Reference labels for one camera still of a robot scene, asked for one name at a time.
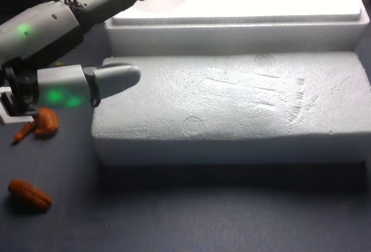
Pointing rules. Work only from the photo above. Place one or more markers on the white styrofoam tray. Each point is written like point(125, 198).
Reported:
point(232, 32)

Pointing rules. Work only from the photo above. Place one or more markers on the brown toy chicken drumstick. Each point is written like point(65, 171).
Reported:
point(46, 123)

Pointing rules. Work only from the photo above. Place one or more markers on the orange toy bread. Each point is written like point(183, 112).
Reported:
point(29, 195)

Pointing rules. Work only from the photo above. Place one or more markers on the white styrofoam block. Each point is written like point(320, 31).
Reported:
point(232, 107)

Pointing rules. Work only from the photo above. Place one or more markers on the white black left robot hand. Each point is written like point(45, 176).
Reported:
point(43, 23)

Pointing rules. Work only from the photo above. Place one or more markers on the grey table cloth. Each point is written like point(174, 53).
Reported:
point(203, 223)

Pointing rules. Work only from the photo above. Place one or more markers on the yellow triangle block with holes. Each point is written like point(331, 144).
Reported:
point(59, 64)

